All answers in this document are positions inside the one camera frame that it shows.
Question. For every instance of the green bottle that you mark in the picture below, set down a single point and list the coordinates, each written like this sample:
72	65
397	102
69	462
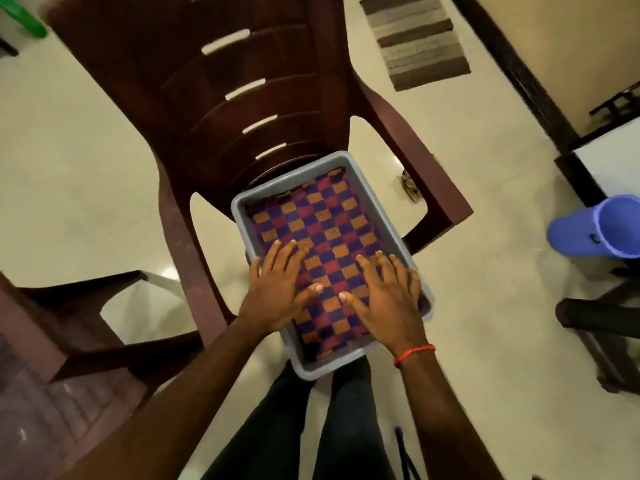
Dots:
20	15

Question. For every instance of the person's left forearm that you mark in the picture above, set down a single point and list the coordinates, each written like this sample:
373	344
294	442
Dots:
170	405

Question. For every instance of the red wrist thread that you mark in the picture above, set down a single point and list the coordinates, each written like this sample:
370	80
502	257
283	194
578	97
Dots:
414	353

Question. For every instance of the crumpled brown paper bag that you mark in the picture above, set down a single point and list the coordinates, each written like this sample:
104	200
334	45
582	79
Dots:
410	185

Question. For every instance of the person's right hand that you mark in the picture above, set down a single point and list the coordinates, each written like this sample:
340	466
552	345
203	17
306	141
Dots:
395	310

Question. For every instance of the blue plastic bucket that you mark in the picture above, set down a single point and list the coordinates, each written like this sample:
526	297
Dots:
595	230

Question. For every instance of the person's right forearm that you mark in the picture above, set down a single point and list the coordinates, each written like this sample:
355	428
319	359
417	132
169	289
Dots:
445	420

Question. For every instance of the person's dark trousers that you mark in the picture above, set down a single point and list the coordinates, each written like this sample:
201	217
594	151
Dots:
300	435

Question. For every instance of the checkered purple orange cloth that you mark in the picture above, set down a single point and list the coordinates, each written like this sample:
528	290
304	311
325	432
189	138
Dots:
320	220

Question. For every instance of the black stool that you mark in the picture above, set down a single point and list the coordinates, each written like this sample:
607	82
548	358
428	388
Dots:
600	320

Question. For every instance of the brown plastic chair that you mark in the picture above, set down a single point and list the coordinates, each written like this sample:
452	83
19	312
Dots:
150	75
60	375

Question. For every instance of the person's left hand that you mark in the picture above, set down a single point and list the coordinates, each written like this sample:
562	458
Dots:
275	290

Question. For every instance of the grey plastic tray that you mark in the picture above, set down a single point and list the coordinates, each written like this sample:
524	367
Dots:
240	225

